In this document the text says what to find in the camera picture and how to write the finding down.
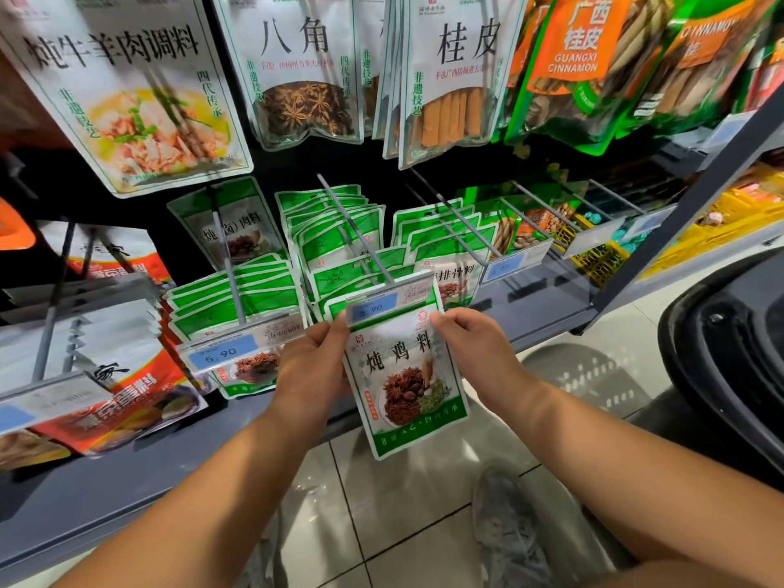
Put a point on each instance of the person's right hand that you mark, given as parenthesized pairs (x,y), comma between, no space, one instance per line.
(484,361)

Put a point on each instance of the person's left hand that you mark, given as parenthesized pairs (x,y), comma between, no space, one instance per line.
(313,379)

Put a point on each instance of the green white stew seasoning packet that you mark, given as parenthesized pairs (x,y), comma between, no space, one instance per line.
(404,386)

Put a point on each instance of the row of clear green-top packets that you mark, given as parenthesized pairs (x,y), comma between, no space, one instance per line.
(233,288)

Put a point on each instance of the row of green white packets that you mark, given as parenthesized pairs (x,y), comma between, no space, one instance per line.
(441,239)

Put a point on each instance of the row of yellow black packets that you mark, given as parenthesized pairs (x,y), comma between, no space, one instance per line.
(600,257)

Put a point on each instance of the black shopping basket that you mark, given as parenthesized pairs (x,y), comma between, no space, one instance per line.
(735,349)

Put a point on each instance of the clear cinnamon packets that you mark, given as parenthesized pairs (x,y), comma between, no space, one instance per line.
(453,79)

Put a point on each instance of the clear brown-spice packets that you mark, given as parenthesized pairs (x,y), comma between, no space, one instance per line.
(294,67)

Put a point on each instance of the green orange Guangxi cinnamon bags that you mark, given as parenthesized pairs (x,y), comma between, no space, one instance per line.
(711,55)
(576,55)

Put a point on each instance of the orange seasoning packet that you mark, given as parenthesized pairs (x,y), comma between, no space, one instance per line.
(12,226)

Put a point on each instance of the person's left forearm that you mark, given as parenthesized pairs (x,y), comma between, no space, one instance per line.
(202,508)

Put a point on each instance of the person's right forearm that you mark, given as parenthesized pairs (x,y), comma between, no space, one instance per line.
(649,496)

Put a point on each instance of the person's right shoe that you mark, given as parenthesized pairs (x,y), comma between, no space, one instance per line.
(509,533)

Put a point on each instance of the person's shoe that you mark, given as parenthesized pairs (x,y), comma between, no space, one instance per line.
(509,533)
(264,563)

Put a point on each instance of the person's left shoe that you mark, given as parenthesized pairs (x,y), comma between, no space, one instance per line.
(264,563)

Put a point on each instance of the blue white price tag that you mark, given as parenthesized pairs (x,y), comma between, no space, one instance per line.
(49,404)
(380,306)
(509,263)
(227,351)

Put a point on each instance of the yellow display trays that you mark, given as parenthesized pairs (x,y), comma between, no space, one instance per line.
(735,214)

